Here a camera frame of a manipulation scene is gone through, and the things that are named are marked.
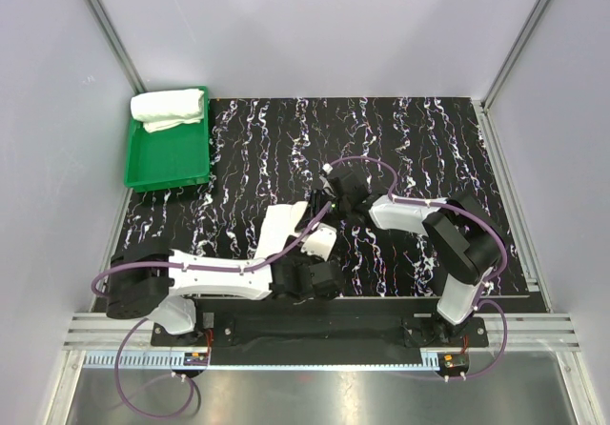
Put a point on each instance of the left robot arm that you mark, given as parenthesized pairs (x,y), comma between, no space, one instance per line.
(158,283)

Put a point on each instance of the small white towel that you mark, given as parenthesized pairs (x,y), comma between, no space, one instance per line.
(279,223)

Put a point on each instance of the grey slotted cable duct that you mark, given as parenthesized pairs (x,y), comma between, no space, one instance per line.
(226,361)

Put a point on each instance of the aluminium frame rail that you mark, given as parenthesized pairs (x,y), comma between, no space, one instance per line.
(526,332)

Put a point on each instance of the connector board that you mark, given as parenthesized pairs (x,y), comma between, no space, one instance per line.
(196,359)
(460,361)

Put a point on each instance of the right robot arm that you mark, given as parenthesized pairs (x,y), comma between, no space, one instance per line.
(468,243)

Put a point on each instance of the green plastic tray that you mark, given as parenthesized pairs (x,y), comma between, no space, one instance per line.
(177,157)

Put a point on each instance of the right connector board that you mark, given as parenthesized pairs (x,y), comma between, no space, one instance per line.
(460,361)

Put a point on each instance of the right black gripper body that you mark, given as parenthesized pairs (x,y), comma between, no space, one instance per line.
(338,208)

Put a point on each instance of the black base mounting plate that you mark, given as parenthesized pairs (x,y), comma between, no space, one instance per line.
(361,327)

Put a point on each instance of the large white towel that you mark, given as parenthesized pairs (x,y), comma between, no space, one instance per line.
(163,110)

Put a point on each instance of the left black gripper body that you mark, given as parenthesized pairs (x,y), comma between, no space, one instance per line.
(300,258)

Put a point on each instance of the left connector board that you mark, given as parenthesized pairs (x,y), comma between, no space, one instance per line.
(196,359)

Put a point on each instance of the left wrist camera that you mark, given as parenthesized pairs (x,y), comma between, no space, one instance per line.
(319,242)

